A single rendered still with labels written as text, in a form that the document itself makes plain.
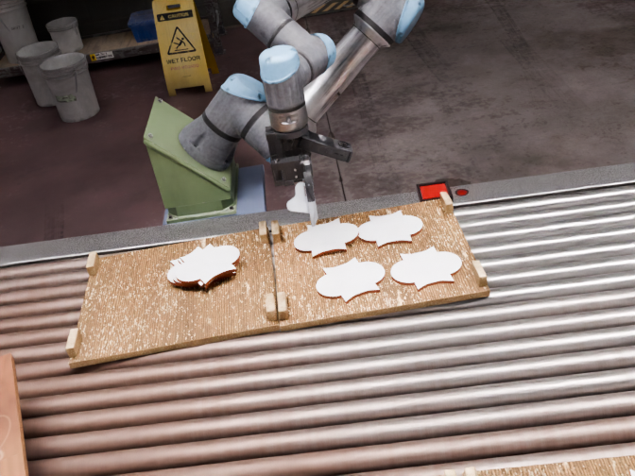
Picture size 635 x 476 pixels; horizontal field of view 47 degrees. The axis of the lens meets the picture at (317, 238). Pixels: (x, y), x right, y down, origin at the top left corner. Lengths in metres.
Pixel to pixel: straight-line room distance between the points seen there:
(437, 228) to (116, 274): 0.72
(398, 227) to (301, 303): 0.30
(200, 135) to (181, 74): 3.17
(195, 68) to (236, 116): 3.19
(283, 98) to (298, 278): 0.37
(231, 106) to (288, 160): 0.39
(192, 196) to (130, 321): 0.47
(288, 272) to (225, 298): 0.14
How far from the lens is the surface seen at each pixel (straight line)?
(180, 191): 1.89
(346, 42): 1.81
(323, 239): 1.61
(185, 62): 5.01
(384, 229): 1.62
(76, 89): 5.01
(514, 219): 1.68
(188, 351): 1.45
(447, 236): 1.60
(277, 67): 1.39
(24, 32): 6.02
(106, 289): 1.65
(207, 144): 1.87
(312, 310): 1.44
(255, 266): 1.59
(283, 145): 1.49
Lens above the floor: 1.85
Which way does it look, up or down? 34 degrees down
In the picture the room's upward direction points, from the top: 10 degrees counter-clockwise
